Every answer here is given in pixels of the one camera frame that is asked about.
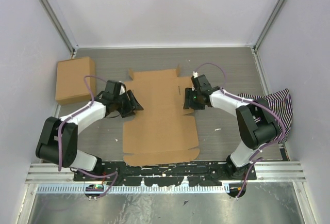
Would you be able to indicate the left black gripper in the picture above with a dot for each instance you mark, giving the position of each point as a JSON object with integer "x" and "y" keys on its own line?
{"x": 135, "y": 105}

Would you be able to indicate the folded brown cardboard box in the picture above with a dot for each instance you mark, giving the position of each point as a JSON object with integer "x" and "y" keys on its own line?
{"x": 74, "y": 80}

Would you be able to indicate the aluminium front rail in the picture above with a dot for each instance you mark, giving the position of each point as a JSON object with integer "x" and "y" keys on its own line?
{"x": 268, "y": 171}

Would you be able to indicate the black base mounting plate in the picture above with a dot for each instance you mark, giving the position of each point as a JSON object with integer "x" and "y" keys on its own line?
{"x": 198, "y": 173}

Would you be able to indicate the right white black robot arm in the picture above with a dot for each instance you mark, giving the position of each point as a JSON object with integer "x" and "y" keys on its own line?
{"x": 256, "y": 122}

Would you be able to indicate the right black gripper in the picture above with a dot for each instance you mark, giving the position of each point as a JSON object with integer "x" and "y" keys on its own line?
{"x": 189, "y": 102}

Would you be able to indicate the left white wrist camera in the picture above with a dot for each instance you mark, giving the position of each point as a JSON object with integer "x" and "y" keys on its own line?
{"x": 122, "y": 88}

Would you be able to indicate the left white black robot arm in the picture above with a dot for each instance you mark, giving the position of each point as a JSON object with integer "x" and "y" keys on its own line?
{"x": 58, "y": 142}

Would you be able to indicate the brown cardboard box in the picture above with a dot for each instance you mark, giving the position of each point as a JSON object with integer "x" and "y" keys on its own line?
{"x": 74, "y": 80}
{"x": 163, "y": 132}

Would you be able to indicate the purple striped cloth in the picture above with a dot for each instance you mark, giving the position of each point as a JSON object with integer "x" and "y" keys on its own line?
{"x": 280, "y": 103}

